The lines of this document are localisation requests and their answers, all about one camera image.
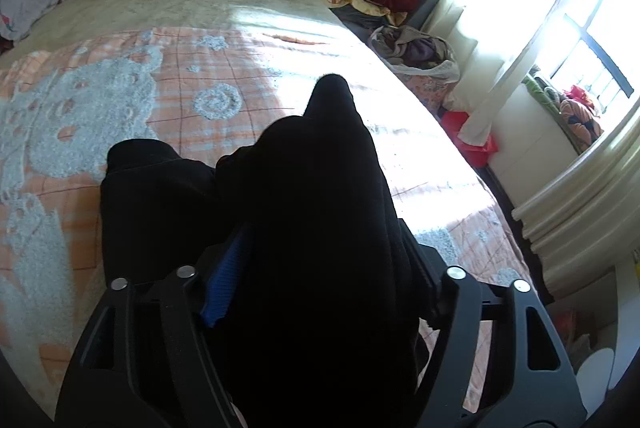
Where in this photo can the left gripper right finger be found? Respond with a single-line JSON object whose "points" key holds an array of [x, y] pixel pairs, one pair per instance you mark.
{"points": [[529, 381]]}

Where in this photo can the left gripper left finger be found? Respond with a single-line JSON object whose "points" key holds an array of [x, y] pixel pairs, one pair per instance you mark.
{"points": [[143, 358]]}

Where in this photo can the black long-sleeve shirt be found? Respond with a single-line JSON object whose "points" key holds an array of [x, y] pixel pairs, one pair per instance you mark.
{"points": [[321, 329]]}

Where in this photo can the clothes on window sill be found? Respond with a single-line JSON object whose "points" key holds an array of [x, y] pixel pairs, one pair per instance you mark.
{"points": [[573, 111]]}

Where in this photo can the laundry basket with clothes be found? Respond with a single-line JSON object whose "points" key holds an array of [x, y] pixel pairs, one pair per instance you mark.
{"points": [[411, 52]]}

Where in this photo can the cream window curtain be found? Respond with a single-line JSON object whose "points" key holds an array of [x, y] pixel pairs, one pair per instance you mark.
{"points": [[587, 218]]}

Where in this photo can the red plastic box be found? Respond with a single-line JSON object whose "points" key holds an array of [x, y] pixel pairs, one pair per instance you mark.
{"points": [[475, 151]]}

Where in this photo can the orange plaid bed quilt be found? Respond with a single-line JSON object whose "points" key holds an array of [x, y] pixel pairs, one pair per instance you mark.
{"points": [[206, 77]]}

